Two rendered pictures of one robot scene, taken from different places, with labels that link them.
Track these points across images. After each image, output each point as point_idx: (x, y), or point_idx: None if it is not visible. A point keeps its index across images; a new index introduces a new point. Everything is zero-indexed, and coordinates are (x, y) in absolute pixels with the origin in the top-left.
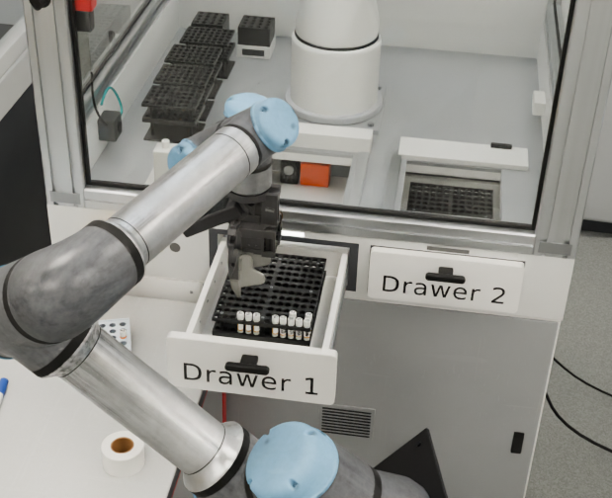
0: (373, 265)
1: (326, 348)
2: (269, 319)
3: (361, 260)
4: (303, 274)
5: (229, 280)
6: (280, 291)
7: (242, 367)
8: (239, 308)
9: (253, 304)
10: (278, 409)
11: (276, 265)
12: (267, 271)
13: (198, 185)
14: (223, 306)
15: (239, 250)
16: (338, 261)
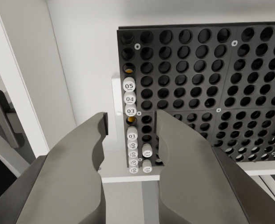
0: None
1: (102, 181)
2: (136, 122)
3: (274, 184)
4: (249, 141)
5: (56, 144)
6: (206, 122)
7: None
8: (155, 75)
9: (169, 94)
10: None
11: None
12: (264, 95)
13: None
14: (156, 45)
15: (159, 206)
16: None
